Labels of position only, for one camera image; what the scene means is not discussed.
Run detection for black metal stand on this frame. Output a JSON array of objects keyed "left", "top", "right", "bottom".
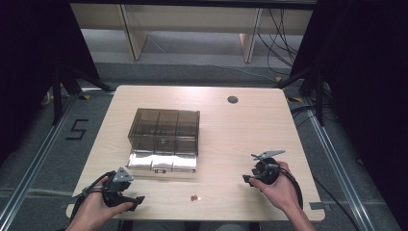
[
  {"left": 274, "top": 65, "right": 325, "bottom": 127},
  {"left": 51, "top": 62, "right": 113, "bottom": 126}
]

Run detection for black floor cables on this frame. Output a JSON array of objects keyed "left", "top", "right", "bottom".
[{"left": 290, "top": 105, "right": 338, "bottom": 130}]

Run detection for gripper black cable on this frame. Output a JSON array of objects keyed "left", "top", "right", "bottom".
[
  {"left": 69, "top": 170, "right": 116, "bottom": 223},
  {"left": 278, "top": 167, "right": 361, "bottom": 231}
]

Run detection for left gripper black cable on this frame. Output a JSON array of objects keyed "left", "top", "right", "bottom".
[{"left": 69, "top": 170, "right": 116, "bottom": 223}]

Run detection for grey tape strip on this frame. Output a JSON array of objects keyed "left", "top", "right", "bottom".
[{"left": 309, "top": 201, "right": 327, "bottom": 212}]

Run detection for aluminium floor rail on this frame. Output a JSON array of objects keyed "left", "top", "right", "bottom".
[
  {"left": 302, "top": 97, "right": 370, "bottom": 231},
  {"left": 0, "top": 88, "right": 115, "bottom": 225}
]

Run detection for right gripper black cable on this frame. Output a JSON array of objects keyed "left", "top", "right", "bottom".
[{"left": 278, "top": 167, "right": 361, "bottom": 231}]

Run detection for black tape floor numeral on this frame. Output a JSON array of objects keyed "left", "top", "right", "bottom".
[{"left": 64, "top": 118, "right": 89, "bottom": 141}]

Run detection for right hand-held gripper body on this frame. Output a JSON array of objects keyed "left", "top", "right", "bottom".
[{"left": 250, "top": 149, "right": 287, "bottom": 186}]

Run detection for person's right hand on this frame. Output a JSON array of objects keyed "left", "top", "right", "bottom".
[{"left": 248, "top": 161, "right": 305, "bottom": 214}]

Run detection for person's left hand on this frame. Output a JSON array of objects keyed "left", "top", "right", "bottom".
[{"left": 70, "top": 176, "right": 135, "bottom": 231}]

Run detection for white desk frame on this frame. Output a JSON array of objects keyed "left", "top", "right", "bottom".
[{"left": 69, "top": 3, "right": 315, "bottom": 64}]

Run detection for brown transparent compartment box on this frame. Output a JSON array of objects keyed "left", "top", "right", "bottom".
[{"left": 126, "top": 108, "right": 201, "bottom": 174}]

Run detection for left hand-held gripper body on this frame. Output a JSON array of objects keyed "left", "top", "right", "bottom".
[{"left": 102, "top": 166, "right": 136, "bottom": 208}]

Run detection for dark curtain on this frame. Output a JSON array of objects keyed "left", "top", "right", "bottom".
[
  {"left": 0, "top": 0, "right": 101, "bottom": 167},
  {"left": 289, "top": 0, "right": 408, "bottom": 224}
]

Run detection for bundle of black cables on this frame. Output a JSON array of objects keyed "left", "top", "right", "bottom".
[{"left": 257, "top": 9, "right": 300, "bottom": 77}]

